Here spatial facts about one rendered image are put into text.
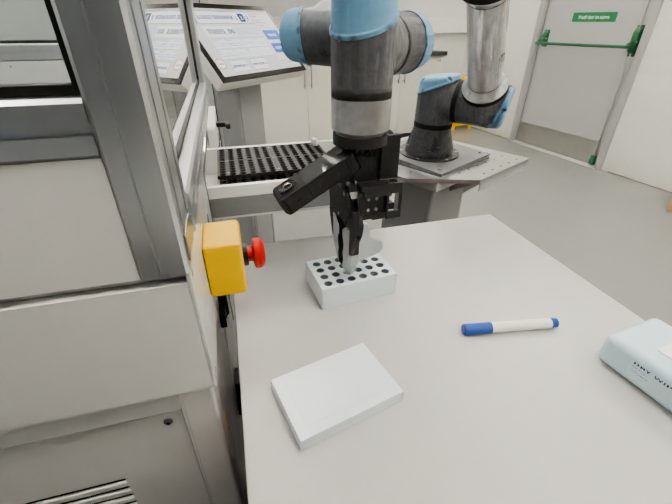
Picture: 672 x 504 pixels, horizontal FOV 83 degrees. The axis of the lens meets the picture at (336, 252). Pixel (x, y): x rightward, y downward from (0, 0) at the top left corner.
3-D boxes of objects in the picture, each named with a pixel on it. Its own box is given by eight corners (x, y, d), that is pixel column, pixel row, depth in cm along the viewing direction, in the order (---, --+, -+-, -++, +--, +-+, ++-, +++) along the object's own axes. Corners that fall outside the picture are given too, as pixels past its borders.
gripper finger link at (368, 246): (385, 277, 58) (388, 221, 53) (349, 285, 56) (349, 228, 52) (376, 267, 60) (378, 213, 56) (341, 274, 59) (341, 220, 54)
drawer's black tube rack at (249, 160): (317, 169, 90) (316, 141, 87) (337, 197, 75) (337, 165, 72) (221, 177, 85) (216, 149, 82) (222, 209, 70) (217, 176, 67)
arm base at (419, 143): (425, 141, 131) (429, 111, 125) (462, 153, 121) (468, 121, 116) (395, 150, 123) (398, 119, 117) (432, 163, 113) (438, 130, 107)
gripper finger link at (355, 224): (363, 259, 53) (364, 199, 49) (353, 261, 53) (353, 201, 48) (350, 244, 57) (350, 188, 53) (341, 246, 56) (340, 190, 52)
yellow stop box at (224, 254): (249, 262, 54) (242, 217, 50) (253, 292, 48) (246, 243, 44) (211, 268, 53) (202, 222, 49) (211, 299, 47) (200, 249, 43)
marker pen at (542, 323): (551, 322, 55) (554, 314, 54) (558, 330, 53) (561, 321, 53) (459, 330, 54) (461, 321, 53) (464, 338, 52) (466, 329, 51)
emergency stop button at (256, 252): (265, 256, 52) (262, 231, 50) (268, 272, 49) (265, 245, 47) (242, 260, 52) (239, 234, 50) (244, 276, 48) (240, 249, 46)
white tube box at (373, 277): (372, 266, 68) (373, 247, 66) (395, 292, 61) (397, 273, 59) (306, 280, 64) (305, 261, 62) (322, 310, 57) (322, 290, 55)
